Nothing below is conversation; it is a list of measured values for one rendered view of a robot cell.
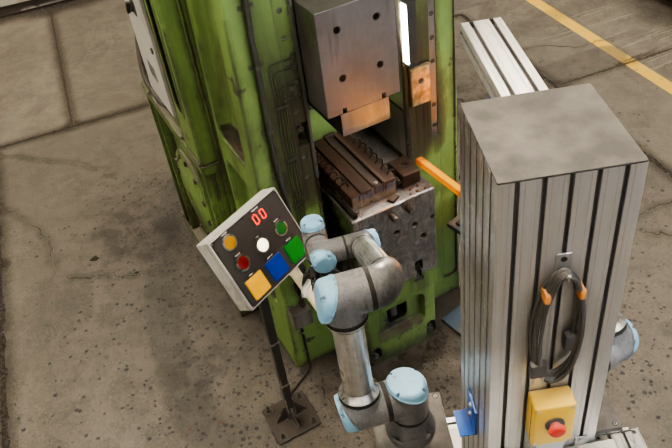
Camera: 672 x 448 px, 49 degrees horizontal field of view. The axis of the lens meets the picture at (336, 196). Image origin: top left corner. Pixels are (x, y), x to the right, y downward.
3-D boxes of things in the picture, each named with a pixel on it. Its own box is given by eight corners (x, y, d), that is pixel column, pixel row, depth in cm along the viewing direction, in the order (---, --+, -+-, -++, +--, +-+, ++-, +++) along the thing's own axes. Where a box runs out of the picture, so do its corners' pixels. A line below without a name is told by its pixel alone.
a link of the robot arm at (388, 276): (414, 262, 183) (371, 218, 230) (372, 273, 181) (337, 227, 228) (422, 305, 185) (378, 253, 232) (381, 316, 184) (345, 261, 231)
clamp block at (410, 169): (421, 181, 297) (420, 168, 293) (403, 189, 295) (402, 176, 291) (405, 166, 306) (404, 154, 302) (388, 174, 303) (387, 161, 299)
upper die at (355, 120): (390, 118, 271) (388, 96, 265) (343, 137, 265) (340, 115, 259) (336, 73, 301) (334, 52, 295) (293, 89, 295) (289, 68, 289)
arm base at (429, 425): (440, 445, 216) (440, 426, 210) (390, 453, 216) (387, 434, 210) (429, 402, 228) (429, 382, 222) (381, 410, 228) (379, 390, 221)
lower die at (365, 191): (396, 192, 294) (394, 175, 288) (352, 211, 288) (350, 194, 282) (345, 143, 324) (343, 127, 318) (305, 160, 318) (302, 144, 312)
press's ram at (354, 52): (420, 83, 270) (415, -21, 244) (328, 120, 258) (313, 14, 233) (363, 42, 300) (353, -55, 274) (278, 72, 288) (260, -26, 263)
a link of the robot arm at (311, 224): (302, 232, 225) (296, 215, 232) (307, 258, 232) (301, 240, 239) (326, 225, 226) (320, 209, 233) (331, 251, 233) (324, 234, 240)
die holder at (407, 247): (437, 265, 322) (434, 186, 294) (362, 302, 310) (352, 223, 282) (372, 199, 362) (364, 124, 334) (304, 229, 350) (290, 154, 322)
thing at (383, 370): (470, 357, 339) (470, 355, 339) (362, 416, 322) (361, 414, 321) (422, 304, 368) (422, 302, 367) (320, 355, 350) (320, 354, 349)
